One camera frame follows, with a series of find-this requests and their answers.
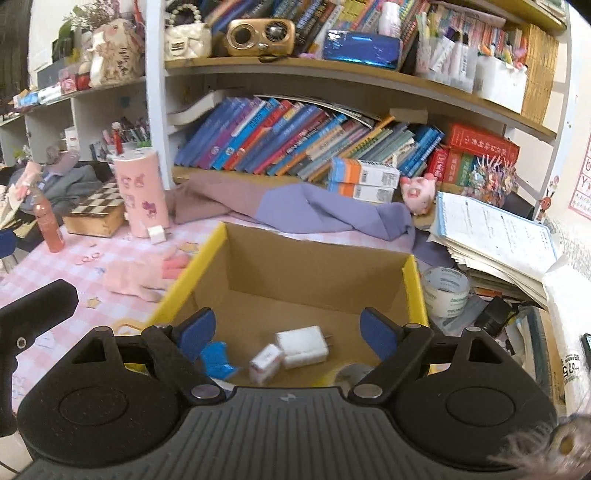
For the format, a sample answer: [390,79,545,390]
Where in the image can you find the stack of paper workbooks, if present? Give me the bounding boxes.
[428,191,561,310]

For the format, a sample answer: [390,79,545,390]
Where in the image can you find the white charger plug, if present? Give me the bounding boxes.
[274,325,334,370]

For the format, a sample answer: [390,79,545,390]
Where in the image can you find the shiny blue pouch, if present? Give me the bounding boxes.
[322,30,402,70]

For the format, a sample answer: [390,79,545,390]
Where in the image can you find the grey fur pompom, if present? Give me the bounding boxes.
[487,411,591,478]

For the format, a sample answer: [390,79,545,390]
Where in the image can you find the white stationery organiser boxes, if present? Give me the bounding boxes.
[416,14,529,115]

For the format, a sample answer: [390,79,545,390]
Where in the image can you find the orange and white carton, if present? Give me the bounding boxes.
[331,157,402,189]
[328,182,397,204]

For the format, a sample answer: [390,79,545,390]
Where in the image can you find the colourful candy bag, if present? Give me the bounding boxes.
[468,154,519,208]

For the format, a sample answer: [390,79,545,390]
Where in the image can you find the pink wall poster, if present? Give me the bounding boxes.
[567,138,591,221]

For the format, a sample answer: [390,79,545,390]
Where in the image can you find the wooden chessboard box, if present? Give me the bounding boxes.
[62,182,127,238]

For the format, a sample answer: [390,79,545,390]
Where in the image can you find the dried flower bouquet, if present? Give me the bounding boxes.
[58,0,146,88]

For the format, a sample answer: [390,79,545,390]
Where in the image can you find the small white pink-print cube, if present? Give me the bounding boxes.
[248,344,284,385]

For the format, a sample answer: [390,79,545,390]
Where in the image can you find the white pearl-handle handbag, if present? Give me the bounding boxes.
[164,4,213,61]

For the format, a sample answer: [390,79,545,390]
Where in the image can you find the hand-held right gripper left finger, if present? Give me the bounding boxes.
[65,308,229,407]

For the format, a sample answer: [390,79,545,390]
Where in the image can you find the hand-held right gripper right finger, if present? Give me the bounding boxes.
[346,307,525,407]

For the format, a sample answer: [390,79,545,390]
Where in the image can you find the row of colourful books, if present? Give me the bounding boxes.
[174,95,446,183]

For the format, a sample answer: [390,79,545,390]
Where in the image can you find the shelf row of slim books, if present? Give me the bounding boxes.
[203,0,509,58]

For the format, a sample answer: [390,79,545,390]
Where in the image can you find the yellow-edged cardboard box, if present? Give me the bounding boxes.
[121,222,431,389]

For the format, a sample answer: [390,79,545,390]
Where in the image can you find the grey jacket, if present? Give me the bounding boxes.
[9,152,112,215]

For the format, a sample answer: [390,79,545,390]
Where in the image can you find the pink fluffy glove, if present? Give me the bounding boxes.
[102,247,190,303]

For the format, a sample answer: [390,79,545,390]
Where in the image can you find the pink cylindrical pen holder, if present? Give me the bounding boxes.
[112,148,171,238]

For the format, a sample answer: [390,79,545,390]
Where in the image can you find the clear tape roll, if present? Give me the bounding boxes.
[421,266,472,318]

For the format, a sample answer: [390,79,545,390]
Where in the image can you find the white cubby shelf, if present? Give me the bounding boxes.
[0,76,149,168]

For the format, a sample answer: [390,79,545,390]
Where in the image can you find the black power adapter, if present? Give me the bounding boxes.
[475,296,519,344]

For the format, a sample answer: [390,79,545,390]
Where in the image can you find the pink drink bottle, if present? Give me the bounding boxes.
[28,185,66,254]

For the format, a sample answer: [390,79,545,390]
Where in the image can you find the small blue plastic toy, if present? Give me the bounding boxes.
[199,340,243,381]

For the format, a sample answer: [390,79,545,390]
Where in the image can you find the white plastic bag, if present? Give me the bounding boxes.
[541,256,591,416]

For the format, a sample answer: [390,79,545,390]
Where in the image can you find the purple cloth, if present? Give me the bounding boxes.
[172,178,416,241]

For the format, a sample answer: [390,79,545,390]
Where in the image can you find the red boxed book set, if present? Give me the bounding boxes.
[427,122,522,185]

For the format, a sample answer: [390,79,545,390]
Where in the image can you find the gold retro speaker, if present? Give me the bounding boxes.
[226,18,296,58]

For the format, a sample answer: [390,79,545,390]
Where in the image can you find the pink pig plush toy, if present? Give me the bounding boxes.
[399,174,439,217]

